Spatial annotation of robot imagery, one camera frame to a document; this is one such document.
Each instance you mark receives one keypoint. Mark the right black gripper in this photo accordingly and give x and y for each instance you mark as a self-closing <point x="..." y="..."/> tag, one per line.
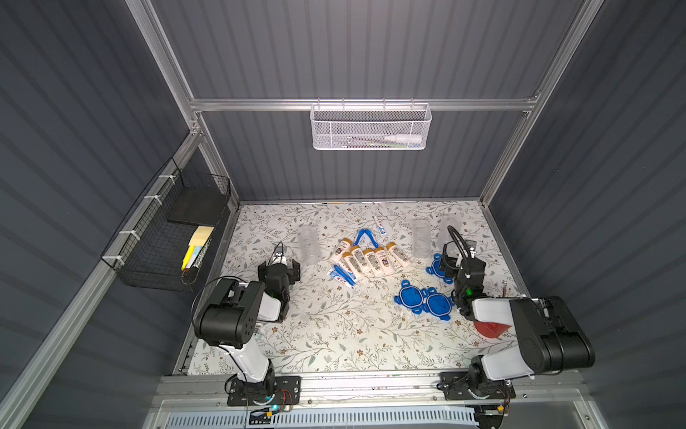
<point x="471" y="265"/>

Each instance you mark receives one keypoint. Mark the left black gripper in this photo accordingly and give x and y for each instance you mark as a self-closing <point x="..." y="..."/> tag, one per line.
<point x="279" y="270"/>

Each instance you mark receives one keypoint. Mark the white bottle brown cap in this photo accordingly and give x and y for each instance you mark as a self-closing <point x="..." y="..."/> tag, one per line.
<point x="373" y="262"/>
<point x="399" y="255"/>
<point x="359" y="256"/>
<point x="384" y="261"/>
<point x="353" y="265"/>
<point x="339" y="252"/>

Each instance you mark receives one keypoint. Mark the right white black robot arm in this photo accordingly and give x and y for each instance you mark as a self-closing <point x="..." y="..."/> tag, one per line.
<point x="548" y="338"/>

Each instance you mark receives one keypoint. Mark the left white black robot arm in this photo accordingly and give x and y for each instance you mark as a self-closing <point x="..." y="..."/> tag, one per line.
<point x="227" y="319"/>

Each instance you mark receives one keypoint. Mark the red pencil cup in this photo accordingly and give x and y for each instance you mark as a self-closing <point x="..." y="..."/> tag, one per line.
<point x="491" y="330"/>

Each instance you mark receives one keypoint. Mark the yellow sticky notes pad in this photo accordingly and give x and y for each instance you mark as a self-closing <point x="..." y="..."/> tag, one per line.
<point x="200" y="236"/>

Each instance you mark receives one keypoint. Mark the yellow marker in basket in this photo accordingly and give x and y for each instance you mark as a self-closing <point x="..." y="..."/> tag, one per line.
<point x="188" y="257"/>

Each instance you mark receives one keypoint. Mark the black notebook in basket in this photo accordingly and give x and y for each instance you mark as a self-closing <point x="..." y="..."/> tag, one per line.
<point x="197" y="207"/>

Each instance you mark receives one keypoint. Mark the white ventilated front panel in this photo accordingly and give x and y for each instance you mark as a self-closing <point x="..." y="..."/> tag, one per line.
<point x="327" y="418"/>

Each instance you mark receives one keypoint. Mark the white tube in basket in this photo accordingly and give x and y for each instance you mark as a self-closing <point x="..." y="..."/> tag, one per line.
<point x="404" y="140"/>

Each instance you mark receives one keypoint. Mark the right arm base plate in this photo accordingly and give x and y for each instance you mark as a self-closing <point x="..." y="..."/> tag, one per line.
<point x="468" y="385"/>

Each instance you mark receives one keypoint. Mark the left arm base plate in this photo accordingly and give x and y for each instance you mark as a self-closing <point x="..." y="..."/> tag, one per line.
<point x="281" y="390"/>

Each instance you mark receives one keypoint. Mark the black wire wall basket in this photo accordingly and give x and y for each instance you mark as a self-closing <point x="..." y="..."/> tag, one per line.
<point x="147" y="252"/>

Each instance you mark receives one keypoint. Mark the white wire mesh basket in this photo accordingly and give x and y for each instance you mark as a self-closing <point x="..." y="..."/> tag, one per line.
<point x="363" y="127"/>

